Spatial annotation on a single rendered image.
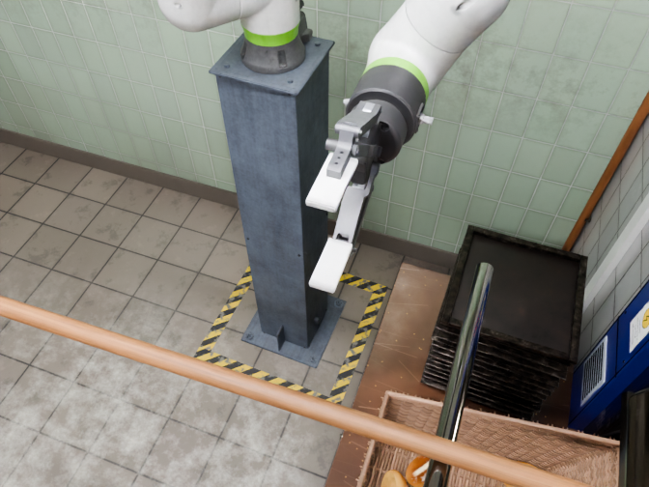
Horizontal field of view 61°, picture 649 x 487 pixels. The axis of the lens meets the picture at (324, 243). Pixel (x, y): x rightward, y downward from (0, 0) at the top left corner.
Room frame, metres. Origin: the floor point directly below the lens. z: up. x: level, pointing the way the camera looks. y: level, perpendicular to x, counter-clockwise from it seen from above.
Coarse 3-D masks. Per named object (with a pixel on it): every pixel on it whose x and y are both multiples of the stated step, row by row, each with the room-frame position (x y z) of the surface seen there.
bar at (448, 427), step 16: (480, 272) 0.54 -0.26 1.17; (480, 288) 0.51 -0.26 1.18; (480, 304) 0.48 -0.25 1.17; (464, 320) 0.45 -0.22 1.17; (480, 320) 0.45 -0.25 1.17; (464, 336) 0.42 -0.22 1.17; (464, 352) 0.39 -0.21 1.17; (464, 368) 0.36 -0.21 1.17; (448, 384) 0.34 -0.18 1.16; (464, 384) 0.34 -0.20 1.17; (448, 400) 0.32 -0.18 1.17; (464, 400) 0.32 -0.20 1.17; (448, 416) 0.29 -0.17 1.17; (448, 432) 0.27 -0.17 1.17; (432, 464) 0.23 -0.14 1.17; (432, 480) 0.21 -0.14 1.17
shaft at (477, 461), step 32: (32, 320) 0.43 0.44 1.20; (64, 320) 0.43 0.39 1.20; (128, 352) 0.38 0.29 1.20; (160, 352) 0.38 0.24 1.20; (224, 384) 0.33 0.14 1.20; (256, 384) 0.33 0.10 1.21; (320, 416) 0.28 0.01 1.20; (352, 416) 0.28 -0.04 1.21; (416, 448) 0.24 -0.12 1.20; (448, 448) 0.24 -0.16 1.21; (512, 480) 0.20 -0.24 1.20; (544, 480) 0.20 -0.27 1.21; (576, 480) 0.20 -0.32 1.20
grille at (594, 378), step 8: (600, 344) 0.62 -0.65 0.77; (600, 352) 0.60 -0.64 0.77; (592, 360) 0.60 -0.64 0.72; (600, 360) 0.58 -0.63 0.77; (584, 368) 0.60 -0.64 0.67; (592, 368) 0.58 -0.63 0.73; (600, 368) 0.55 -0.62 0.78; (584, 376) 0.58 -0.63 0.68; (592, 376) 0.56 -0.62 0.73; (600, 376) 0.53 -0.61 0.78; (584, 384) 0.56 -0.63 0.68; (592, 384) 0.54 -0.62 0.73; (600, 384) 0.52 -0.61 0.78; (584, 392) 0.54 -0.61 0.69; (592, 392) 0.51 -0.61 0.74; (584, 400) 0.52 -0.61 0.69
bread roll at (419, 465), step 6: (420, 456) 0.41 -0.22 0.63; (414, 462) 0.39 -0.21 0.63; (420, 462) 0.39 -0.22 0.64; (426, 462) 0.39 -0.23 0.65; (408, 468) 0.38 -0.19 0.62; (414, 468) 0.38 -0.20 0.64; (420, 468) 0.38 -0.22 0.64; (426, 468) 0.38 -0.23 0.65; (408, 474) 0.37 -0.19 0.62; (414, 474) 0.36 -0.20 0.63; (420, 474) 0.36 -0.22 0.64; (408, 480) 0.36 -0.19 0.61; (414, 480) 0.35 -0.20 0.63; (420, 480) 0.35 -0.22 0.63; (414, 486) 0.35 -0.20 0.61; (420, 486) 0.35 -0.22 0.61
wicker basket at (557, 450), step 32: (384, 416) 0.51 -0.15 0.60; (416, 416) 0.49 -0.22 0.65; (480, 416) 0.44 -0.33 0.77; (384, 448) 0.44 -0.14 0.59; (480, 448) 0.43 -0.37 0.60; (512, 448) 0.41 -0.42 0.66; (544, 448) 0.40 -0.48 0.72; (576, 448) 0.38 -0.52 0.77; (608, 448) 0.36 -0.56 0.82; (480, 480) 0.37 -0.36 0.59; (608, 480) 0.30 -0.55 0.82
